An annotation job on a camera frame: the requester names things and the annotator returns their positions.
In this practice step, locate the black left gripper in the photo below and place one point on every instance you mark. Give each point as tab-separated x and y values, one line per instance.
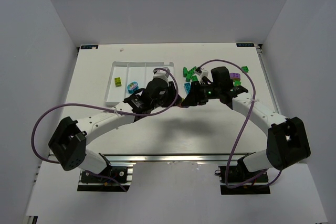
171	94

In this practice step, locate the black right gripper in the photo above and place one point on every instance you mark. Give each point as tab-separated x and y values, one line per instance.
196	94

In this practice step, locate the teal oval flower lego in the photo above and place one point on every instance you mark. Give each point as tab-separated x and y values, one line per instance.
132	87

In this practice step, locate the lime green lego brick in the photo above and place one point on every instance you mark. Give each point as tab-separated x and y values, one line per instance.
117	82

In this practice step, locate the purple green teal lego stack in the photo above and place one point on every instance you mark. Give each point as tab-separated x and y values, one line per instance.
237	83

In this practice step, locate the purple lime lego stack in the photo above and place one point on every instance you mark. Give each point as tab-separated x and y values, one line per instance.
180	105

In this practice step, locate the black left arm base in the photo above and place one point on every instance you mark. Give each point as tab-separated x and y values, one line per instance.
105	178

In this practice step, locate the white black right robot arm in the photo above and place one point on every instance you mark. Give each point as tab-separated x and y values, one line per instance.
287	141

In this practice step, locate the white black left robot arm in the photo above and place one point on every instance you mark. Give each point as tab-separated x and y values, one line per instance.
71	137

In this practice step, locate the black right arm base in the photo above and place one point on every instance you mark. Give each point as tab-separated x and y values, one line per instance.
258	186

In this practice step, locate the teal long lego brick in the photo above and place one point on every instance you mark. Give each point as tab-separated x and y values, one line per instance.
187	87

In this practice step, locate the green lego brick lower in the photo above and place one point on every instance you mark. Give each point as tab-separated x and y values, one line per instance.
191	78

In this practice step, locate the green lego brick upper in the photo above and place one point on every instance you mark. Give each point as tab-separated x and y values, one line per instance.
192	71

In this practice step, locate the green slanted lego brick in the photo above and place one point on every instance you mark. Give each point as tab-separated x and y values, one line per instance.
185	72

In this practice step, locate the white divided sorting tray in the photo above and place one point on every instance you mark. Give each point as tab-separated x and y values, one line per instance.
141	72

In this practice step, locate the purple arch lego brick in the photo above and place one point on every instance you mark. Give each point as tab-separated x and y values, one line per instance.
235	76

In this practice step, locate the green small lego cube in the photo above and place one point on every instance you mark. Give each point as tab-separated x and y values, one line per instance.
245	69

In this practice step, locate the black corner label right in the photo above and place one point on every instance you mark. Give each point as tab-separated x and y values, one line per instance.
245	45

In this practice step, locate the black corner label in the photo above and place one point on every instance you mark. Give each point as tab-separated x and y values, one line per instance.
245	45
89	47

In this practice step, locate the black corner label left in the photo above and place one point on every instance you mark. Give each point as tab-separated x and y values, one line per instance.
89	47

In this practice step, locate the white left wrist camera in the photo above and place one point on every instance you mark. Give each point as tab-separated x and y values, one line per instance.
164	73

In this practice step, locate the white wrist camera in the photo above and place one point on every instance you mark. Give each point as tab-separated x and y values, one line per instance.
164	73
201	72

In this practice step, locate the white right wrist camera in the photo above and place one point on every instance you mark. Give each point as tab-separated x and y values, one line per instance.
201	72

